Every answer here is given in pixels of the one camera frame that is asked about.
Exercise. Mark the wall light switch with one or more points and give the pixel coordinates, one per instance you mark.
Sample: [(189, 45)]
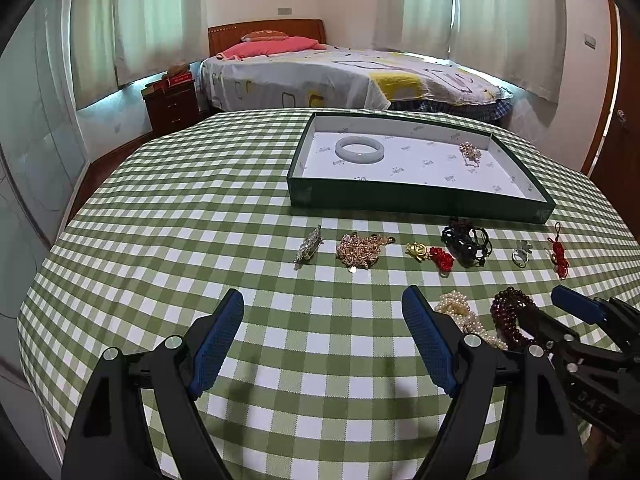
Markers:
[(590, 41)]

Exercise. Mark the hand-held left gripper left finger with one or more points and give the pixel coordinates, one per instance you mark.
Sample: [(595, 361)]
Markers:
[(216, 345)]

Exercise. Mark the wooden door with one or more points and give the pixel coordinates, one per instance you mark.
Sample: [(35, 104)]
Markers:
[(625, 85)]

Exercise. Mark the red box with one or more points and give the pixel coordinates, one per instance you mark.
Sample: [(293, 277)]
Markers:
[(179, 80)]

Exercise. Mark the green jewelry tray box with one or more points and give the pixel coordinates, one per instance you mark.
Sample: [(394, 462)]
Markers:
[(400, 200)]

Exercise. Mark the white curtain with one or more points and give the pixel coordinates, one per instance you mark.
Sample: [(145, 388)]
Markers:
[(95, 30), (425, 5), (160, 15), (505, 15)]

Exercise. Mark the gold charm with red knot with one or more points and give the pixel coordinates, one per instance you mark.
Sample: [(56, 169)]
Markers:
[(440, 258)]

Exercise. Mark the green checked tablecloth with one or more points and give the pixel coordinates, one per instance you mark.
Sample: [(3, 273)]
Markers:
[(200, 220)]

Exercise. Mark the wooden nightstand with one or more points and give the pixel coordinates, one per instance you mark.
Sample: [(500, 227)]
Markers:
[(172, 107)]

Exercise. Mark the patterned bedspread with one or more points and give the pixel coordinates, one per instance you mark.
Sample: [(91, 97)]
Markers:
[(310, 75)]

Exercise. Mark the wooden bed headboard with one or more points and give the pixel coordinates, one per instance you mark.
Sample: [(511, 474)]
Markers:
[(270, 27)]

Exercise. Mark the gold pearl brooch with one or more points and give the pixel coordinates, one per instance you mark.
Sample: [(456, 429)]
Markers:
[(470, 152)]

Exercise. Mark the pink pillow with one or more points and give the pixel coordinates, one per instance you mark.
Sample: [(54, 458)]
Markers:
[(270, 47)]

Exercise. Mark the brown plush toy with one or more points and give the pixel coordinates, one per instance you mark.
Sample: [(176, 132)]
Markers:
[(177, 69)]

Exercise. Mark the white jade bangle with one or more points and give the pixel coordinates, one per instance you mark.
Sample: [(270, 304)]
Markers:
[(345, 155)]

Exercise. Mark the orange pillow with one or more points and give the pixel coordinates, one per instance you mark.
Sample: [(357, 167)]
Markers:
[(265, 35)]

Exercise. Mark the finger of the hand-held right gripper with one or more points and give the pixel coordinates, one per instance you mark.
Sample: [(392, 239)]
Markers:
[(550, 327), (580, 304)]

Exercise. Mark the silver rhinestone brooch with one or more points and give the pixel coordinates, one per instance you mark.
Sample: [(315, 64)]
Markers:
[(309, 246)]

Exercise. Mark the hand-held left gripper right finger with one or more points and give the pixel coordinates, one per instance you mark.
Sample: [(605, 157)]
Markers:
[(429, 345)]

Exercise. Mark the glass sliding wardrobe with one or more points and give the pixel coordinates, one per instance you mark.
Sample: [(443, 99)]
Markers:
[(40, 135)]

